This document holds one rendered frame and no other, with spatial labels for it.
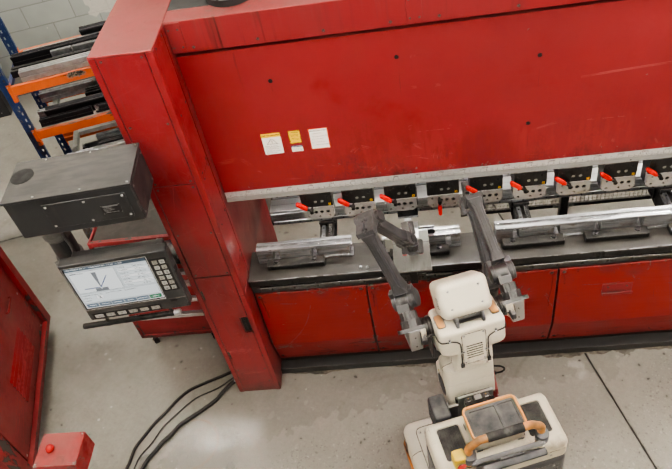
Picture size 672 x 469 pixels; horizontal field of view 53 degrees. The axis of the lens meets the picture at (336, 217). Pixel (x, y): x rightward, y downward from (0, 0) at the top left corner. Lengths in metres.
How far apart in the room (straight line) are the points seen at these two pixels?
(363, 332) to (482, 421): 1.16
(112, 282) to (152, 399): 1.55
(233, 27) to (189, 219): 0.91
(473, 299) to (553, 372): 1.50
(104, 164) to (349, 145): 1.04
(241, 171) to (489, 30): 1.25
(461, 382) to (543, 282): 0.82
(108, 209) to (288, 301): 1.30
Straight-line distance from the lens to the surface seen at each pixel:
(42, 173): 2.85
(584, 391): 4.10
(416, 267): 3.28
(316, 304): 3.66
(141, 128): 2.83
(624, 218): 3.60
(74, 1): 7.27
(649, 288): 3.87
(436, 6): 2.67
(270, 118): 2.96
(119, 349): 4.74
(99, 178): 2.69
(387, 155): 3.07
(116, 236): 3.94
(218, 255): 3.28
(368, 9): 2.66
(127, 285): 2.99
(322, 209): 3.28
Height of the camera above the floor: 3.47
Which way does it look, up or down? 44 degrees down
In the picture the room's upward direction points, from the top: 12 degrees counter-clockwise
